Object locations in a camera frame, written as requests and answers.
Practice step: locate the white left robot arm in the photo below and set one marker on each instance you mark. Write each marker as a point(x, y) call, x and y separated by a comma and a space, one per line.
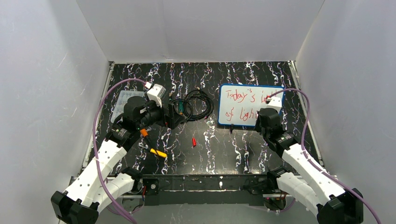
point(88, 195)

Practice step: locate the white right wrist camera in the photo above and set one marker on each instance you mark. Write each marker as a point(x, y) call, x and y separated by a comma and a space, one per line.
point(274, 103)

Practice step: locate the yellow handled screwdriver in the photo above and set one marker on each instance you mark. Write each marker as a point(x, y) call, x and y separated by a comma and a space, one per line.
point(158, 153)

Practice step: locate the clear plastic screw box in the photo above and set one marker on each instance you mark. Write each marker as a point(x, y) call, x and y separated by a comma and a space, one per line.
point(122, 100)

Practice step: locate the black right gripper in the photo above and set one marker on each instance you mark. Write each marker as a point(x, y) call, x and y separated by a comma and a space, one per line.
point(258, 124)

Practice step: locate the green handled screwdriver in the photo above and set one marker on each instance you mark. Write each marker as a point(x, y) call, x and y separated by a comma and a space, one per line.
point(180, 107)

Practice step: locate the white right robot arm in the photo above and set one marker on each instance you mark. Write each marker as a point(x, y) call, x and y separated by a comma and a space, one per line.
point(321, 195)

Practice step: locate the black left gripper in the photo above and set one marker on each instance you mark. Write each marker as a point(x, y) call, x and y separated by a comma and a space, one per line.
point(170, 114)

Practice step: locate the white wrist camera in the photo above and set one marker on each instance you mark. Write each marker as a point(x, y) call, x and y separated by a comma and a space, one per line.
point(156, 93)
point(274, 103)

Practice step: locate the blue framed whiteboard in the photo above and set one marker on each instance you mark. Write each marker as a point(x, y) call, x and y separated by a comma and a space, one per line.
point(239, 104)

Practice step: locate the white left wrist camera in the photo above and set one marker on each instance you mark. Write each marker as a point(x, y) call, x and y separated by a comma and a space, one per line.
point(156, 93)

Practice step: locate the aluminium front rail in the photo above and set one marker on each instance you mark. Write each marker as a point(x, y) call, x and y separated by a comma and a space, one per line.
point(200, 189)

